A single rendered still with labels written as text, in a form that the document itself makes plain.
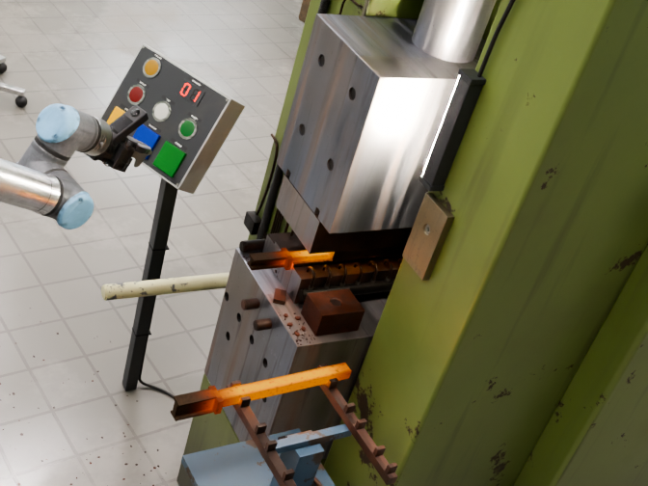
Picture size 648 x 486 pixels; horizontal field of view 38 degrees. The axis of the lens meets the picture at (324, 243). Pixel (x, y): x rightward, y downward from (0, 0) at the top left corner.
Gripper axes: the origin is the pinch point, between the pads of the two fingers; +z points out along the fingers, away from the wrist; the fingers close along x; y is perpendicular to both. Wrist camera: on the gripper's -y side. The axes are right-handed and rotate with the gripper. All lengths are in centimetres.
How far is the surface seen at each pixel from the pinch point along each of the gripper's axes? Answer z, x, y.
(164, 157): 10.2, -1.4, 1.2
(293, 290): 8, 52, 10
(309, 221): -1, 50, -7
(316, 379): -17, 78, 18
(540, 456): 50, 117, 15
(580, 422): 39, 122, 1
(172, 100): 10.9, -9.0, -12.7
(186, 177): 11.6, 6.9, 2.4
